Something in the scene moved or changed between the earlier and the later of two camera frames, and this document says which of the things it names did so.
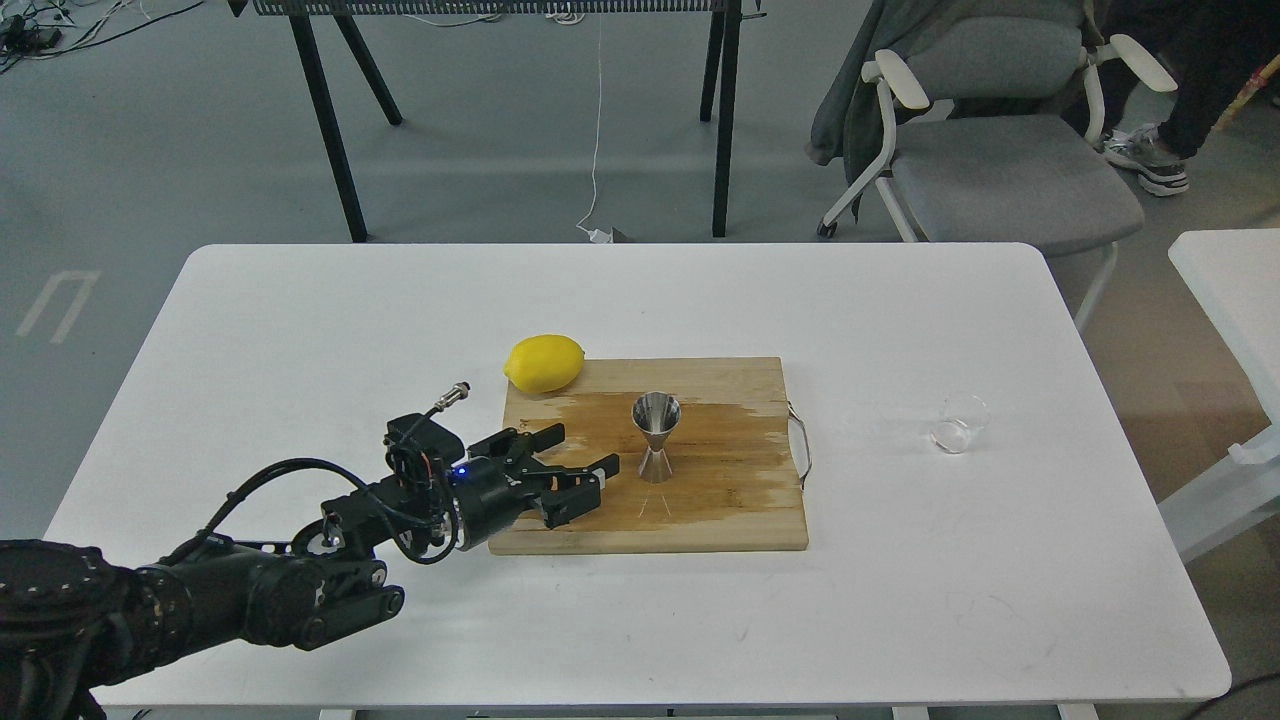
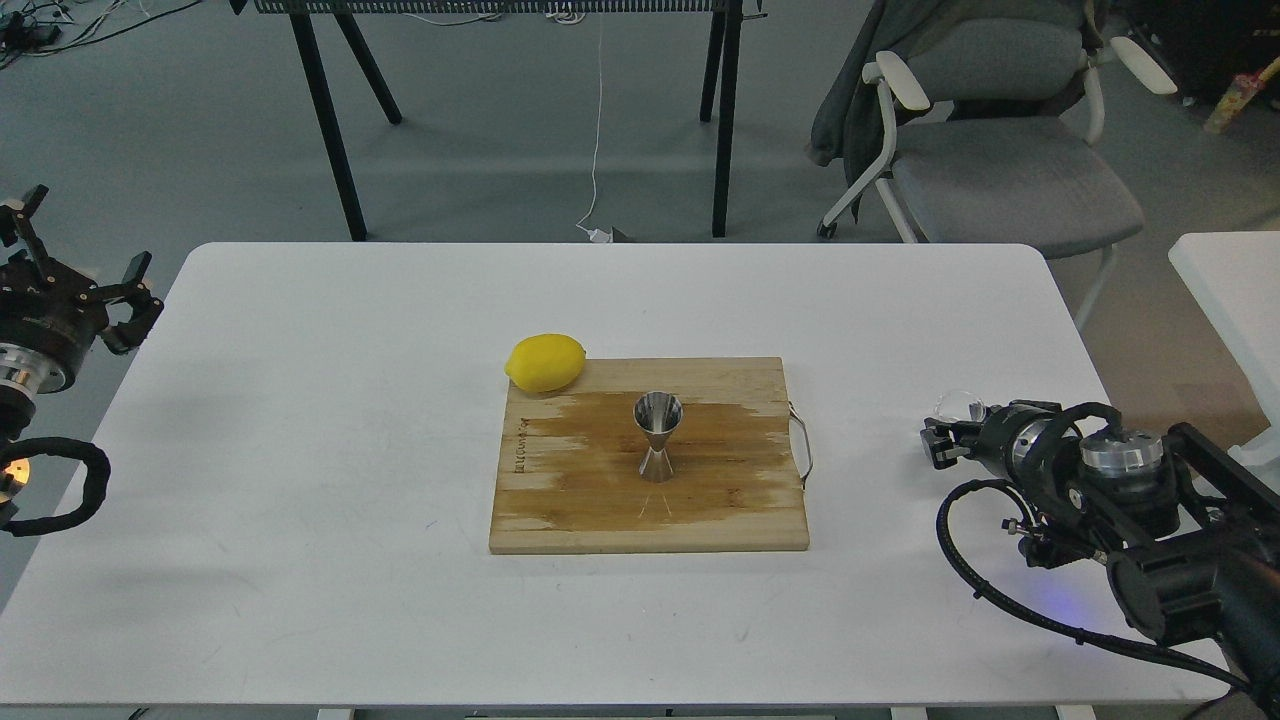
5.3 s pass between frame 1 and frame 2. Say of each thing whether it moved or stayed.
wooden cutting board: stayed
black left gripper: moved
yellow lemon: stayed
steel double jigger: stayed
